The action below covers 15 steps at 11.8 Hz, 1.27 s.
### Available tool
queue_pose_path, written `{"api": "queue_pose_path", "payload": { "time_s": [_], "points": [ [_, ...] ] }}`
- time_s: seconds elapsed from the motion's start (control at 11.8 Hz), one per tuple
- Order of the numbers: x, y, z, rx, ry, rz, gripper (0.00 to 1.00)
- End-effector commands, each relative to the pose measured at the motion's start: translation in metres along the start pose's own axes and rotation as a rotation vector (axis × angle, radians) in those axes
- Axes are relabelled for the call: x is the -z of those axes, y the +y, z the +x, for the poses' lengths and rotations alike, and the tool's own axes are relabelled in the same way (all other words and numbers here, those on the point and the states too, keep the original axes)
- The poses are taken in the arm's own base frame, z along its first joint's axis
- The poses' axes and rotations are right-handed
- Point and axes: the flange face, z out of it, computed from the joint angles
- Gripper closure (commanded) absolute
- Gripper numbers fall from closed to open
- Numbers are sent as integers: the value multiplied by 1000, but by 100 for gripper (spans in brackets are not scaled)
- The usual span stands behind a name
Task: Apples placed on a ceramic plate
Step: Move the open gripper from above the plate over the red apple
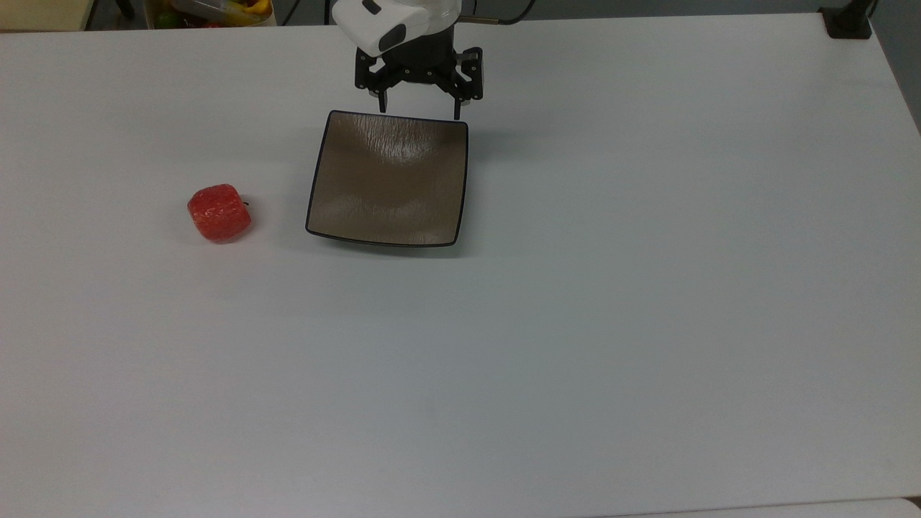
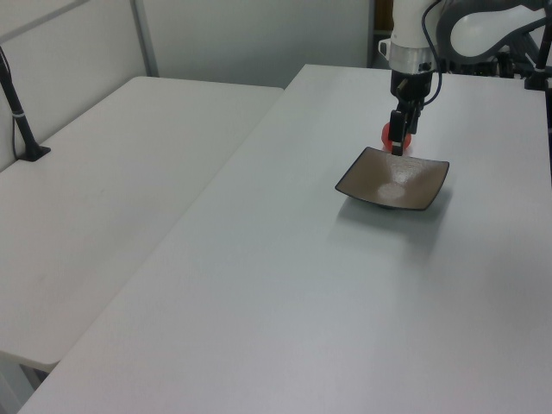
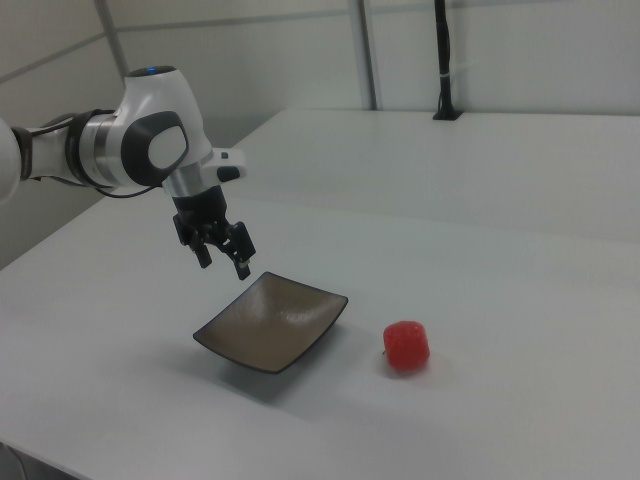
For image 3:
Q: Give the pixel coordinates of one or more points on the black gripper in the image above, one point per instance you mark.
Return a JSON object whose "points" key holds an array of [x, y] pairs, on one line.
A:
{"points": [[200, 207]]}

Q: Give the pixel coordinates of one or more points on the red apple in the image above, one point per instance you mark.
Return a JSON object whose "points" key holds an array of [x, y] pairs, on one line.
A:
{"points": [[406, 347]]}

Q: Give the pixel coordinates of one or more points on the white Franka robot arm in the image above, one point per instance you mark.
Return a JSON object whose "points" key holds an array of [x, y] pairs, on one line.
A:
{"points": [[150, 100]]}

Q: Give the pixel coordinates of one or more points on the brown square ceramic plate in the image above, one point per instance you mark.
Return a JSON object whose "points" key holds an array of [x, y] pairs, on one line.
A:
{"points": [[270, 325]]}

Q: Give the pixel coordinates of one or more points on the white band on pole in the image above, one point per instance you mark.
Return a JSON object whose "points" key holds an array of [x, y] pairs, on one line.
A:
{"points": [[443, 74]]}

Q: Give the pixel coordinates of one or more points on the black pole with base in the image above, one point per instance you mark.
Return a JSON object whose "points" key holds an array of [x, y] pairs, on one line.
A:
{"points": [[443, 45]]}

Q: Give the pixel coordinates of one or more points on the grey aluminium partition post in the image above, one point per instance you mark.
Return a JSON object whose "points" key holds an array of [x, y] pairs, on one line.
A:
{"points": [[363, 50]]}

